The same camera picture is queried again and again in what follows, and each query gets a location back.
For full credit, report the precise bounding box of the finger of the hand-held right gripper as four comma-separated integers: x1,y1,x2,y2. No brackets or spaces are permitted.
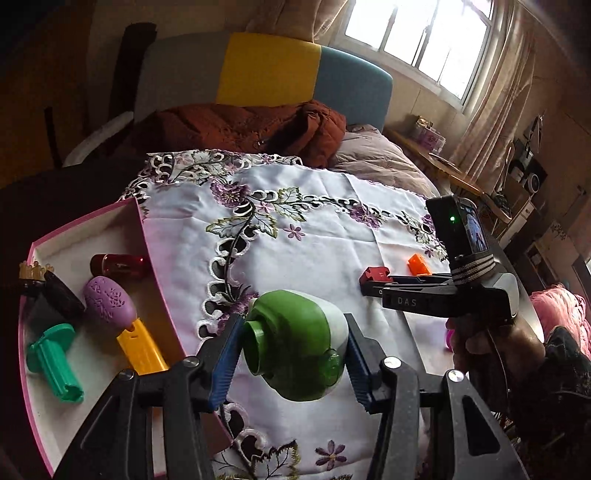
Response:
361,272,455,296
382,282,465,319

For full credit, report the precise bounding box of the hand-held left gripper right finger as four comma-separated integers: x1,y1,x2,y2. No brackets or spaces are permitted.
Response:
344,313,529,480

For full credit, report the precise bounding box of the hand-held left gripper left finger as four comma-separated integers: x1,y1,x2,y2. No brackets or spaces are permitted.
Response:
53,314,245,480

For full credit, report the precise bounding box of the red plastic connector piece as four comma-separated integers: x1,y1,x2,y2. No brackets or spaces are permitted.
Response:
360,266,391,287

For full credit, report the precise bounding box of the green and white toy press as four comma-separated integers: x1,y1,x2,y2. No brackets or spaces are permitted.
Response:
243,290,349,402

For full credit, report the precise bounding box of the yellow plastic mould piece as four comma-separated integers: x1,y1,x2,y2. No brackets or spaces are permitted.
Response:
115,318,170,376

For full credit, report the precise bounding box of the purple egg-shaped pattern roller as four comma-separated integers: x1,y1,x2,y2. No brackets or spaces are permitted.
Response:
84,276,138,329

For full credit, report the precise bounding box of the red translucent cylinder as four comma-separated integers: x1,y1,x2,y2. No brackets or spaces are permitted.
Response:
90,253,151,278

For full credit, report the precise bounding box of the teal plastic plunger toy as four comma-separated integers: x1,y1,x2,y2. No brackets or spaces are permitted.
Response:
26,323,85,404

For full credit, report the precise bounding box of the pink cardboard box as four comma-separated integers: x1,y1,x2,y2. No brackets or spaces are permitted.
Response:
18,198,232,478

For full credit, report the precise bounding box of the person's right forearm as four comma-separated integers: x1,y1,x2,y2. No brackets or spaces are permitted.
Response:
503,325,591,480

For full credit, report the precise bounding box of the person's right hand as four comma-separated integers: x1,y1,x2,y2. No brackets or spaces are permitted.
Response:
450,318,546,386

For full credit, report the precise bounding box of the orange plastic block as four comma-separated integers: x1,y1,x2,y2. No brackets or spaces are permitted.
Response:
407,254,433,278

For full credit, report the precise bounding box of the wooden desk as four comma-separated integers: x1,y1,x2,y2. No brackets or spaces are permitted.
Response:
385,128,485,199

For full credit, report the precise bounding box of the cluttered shelf unit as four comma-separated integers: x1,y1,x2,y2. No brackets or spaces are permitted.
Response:
480,115,550,250

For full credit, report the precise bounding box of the white embroidered floral tablecloth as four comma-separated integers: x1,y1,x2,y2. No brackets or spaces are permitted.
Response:
117,150,451,480

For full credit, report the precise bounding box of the purple storage box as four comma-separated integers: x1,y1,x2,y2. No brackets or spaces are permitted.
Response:
413,116,446,151

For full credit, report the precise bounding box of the pale pink duvet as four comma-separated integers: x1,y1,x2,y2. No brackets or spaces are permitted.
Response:
330,124,439,197

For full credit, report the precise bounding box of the pink blanket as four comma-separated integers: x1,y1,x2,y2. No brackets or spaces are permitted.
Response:
529,284,591,344

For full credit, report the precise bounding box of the beige curtain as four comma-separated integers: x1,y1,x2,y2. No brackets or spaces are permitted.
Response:
256,0,358,42
462,9,539,185

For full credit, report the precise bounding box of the black item with amber beads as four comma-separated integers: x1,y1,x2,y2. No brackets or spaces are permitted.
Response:
18,261,87,324

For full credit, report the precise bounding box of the window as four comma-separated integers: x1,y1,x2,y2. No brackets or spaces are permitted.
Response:
344,0,495,112

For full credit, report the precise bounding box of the brown quilted jacket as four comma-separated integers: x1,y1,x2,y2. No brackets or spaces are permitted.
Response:
134,102,347,169

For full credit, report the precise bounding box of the grey yellow blue headboard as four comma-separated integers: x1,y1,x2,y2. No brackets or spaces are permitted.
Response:
134,31,394,134

